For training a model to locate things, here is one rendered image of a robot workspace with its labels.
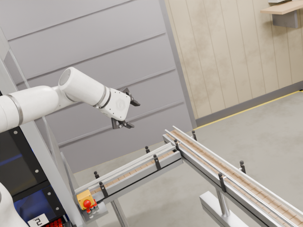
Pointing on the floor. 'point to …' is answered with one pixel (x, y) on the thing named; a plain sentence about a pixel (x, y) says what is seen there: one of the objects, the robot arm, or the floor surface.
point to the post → (43, 155)
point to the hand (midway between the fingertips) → (133, 115)
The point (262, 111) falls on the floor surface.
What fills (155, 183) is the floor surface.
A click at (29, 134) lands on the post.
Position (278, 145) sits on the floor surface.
